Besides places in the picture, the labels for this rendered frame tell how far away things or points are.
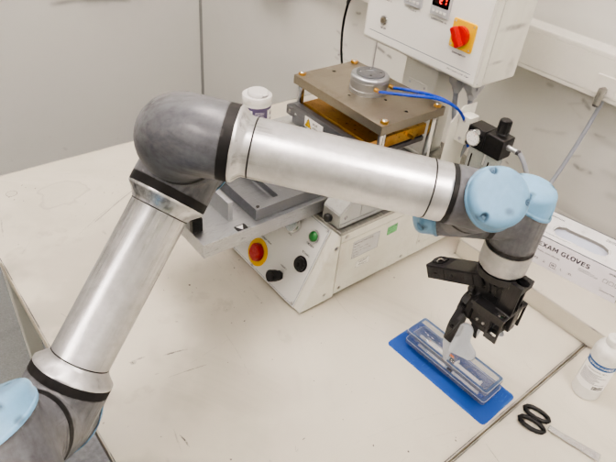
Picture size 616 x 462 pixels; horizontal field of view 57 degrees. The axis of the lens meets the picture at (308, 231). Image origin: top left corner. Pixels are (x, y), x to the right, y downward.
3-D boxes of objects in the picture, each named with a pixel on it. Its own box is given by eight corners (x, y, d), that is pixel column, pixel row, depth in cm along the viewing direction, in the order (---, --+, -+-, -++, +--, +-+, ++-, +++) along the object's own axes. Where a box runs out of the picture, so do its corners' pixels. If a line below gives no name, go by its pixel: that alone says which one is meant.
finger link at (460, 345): (457, 381, 95) (483, 338, 92) (431, 358, 99) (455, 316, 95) (467, 377, 98) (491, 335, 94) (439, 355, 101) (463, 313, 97)
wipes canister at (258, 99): (258, 126, 176) (260, 81, 167) (275, 138, 171) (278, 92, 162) (236, 134, 171) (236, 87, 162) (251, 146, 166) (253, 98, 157)
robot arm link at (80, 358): (-45, 459, 70) (161, 78, 74) (12, 425, 85) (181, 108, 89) (42, 502, 71) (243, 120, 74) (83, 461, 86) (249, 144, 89)
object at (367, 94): (369, 92, 139) (379, 38, 131) (469, 147, 120) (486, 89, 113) (291, 113, 126) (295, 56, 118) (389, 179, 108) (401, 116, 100)
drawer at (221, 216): (269, 159, 126) (271, 128, 121) (334, 210, 113) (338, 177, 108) (146, 200, 110) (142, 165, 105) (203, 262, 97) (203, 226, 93)
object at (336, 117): (358, 103, 133) (364, 63, 127) (428, 143, 120) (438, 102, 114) (301, 118, 124) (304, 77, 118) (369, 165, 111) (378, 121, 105)
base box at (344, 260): (374, 167, 163) (384, 113, 152) (478, 236, 141) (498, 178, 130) (212, 227, 134) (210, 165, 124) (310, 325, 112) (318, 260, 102)
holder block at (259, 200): (267, 148, 122) (267, 138, 120) (325, 194, 110) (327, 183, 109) (199, 170, 113) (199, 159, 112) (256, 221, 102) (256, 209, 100)
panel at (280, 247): (215, 230, 133) (246, 159, 127) (293, 308, 115) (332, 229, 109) (209, 230, 131) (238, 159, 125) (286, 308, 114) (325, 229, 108)
